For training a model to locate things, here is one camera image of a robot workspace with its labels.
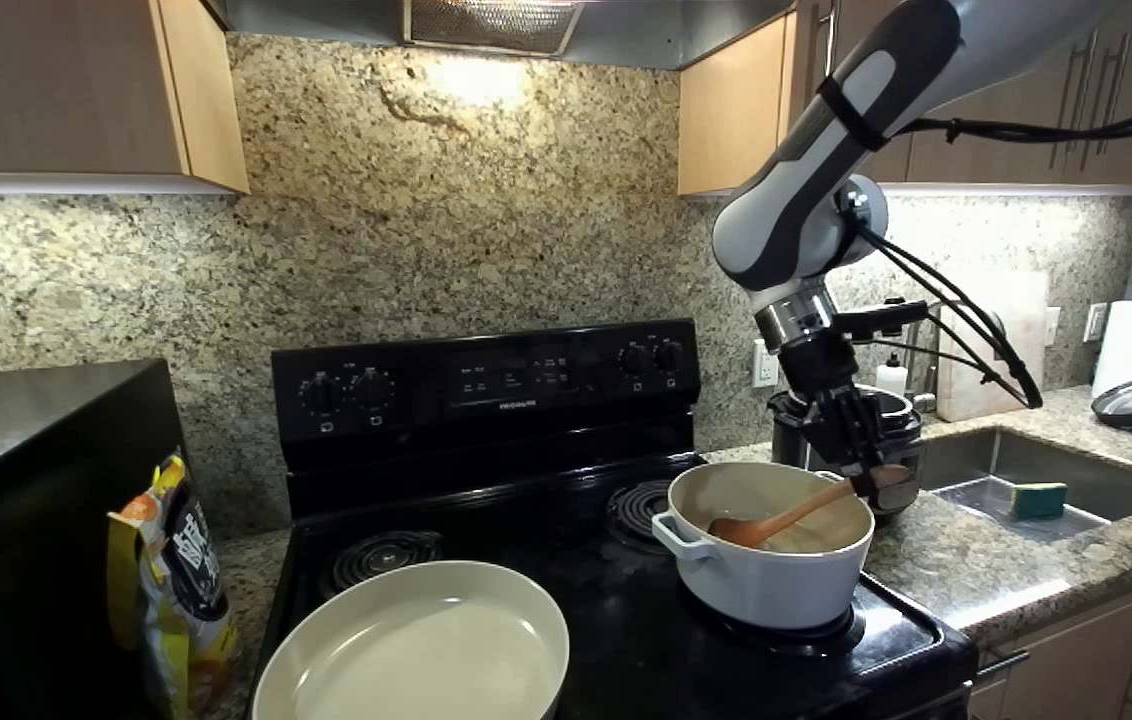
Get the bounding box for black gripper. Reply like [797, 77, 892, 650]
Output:
[769, 301, 935, 506]

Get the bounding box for wooden spoon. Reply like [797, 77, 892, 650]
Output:
[708, 484, 852, 547]

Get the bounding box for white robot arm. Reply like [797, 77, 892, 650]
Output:
[710, 0, 1115, 499]

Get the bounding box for black electric stove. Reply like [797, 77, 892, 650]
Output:
[273, 322, 976, 720]

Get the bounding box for white cutting board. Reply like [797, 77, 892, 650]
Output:
[935, 274, 1046, 421]

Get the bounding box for green sponge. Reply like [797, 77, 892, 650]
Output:
[1009, 481, 1067, 522]

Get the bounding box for kitchen sink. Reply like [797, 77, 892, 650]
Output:
[915, 428, 1132, 543]

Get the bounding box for upper wooden cabinet right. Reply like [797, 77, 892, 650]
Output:
[674, 0, 1132, 195]

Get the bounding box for range hood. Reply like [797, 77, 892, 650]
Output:
[198, 0, 797, 67]

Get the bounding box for yellow black snack bag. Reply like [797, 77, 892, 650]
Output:
[109, 454, 238, 720]

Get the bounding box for black microwave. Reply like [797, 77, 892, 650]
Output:
[0, 360, 185, 720]

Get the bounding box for upper wooden cabinet left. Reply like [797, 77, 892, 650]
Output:
[0, 0, 248, 195]

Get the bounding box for white wall outlet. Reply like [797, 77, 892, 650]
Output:
[750, 340, 781, 389]

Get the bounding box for white pot with handles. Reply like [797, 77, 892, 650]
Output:
[652, 461, 874, 631]

